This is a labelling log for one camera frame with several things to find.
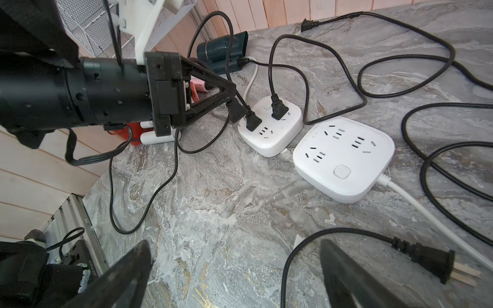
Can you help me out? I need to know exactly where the far white power strip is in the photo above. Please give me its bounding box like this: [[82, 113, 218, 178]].
[[293, 116, 395, 204]]

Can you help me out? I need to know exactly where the red cup of pencils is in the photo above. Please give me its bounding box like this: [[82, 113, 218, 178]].
[[109, 123, 145, 146]]

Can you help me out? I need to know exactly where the white wire shelf rack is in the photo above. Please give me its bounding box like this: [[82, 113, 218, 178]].
[[55, 0, 196, 59]]

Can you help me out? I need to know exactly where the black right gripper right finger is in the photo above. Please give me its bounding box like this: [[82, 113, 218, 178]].
[[320, 240, 407, 307]]

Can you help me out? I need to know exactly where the pink hair dryer left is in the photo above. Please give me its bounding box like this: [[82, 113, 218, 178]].
[[191, 77, 214, 92]]

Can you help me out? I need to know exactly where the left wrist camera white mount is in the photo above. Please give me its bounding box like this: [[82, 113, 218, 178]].
[[114, 0, 184, 65]]

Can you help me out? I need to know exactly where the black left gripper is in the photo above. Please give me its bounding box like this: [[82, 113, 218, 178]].
[[145, 52, 236, 137]]

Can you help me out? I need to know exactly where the near white power strip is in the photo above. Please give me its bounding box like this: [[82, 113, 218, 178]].
[[238, 96, 303, 157]]

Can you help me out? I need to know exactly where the black folded hair dryer left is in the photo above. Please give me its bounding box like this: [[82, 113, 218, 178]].
[[196, 32, 249, 75]]

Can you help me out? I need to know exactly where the white folded hair dryer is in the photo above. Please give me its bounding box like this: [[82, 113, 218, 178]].
[[139, 121, 177, 145]]

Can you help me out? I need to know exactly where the white dryer black cord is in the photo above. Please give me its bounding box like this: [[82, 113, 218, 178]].
[[108, 98, 249, 235]]

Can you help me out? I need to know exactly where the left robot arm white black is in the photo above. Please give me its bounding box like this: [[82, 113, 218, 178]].
[[1, 1, 236, 149]]

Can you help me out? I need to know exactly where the far black plug cord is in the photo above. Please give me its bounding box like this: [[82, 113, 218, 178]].
[[300, 11, 493, 247]]

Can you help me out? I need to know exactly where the pink dryer black cord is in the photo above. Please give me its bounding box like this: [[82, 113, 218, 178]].
[[280, 226, 483, 308]]

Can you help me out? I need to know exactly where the white power strip cable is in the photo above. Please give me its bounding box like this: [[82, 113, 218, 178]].
[[377, 172, 493, 272]]

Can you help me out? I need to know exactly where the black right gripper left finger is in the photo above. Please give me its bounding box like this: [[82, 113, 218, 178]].
[[64, 240, 153, 307]]

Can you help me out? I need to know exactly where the black cord with plug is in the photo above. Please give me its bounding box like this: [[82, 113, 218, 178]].
[[236, 33, 368, 126]]

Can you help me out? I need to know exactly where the white power strip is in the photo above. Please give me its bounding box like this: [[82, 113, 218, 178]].
[[293, 116, 395, 204], [238, 96, 303, 157]]

